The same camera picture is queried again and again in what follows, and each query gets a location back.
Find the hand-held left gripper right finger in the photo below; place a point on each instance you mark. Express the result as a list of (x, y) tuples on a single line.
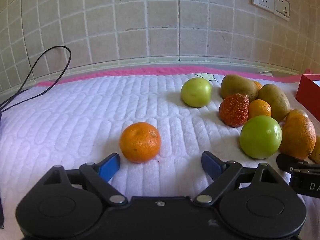
[(209, 165)]

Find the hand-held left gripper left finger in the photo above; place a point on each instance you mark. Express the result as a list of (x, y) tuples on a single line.
[(109, 167)]

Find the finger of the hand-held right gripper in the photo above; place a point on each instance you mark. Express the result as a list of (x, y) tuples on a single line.
[(287, 162)]

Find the mandarin orange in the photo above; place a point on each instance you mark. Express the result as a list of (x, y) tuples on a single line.
[(140, 142)]

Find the small orange kumquat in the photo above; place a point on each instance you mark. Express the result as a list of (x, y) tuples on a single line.
[(258, 85), (260, 108)]

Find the brown kiwi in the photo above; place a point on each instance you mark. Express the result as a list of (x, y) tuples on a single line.
[(275, 102), (237, 86)]

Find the red box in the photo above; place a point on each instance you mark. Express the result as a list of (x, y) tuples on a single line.
[(308, 92)]

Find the large orange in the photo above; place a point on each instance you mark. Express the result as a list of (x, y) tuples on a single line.
[(297, 137), (296, 112)]

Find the yellow fruit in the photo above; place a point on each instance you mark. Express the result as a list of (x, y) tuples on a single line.
[(316, 151)]

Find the green apple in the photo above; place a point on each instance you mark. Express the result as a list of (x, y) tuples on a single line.
[(260, 137), (196, 92)]

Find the white quilted blanket pink edge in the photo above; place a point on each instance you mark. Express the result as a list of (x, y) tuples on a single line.
[(75, 120)]

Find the red strawberry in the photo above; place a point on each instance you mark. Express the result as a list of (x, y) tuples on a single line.
[(233, 111)]

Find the small white object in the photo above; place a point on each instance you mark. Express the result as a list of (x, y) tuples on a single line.
[(265, 73)]

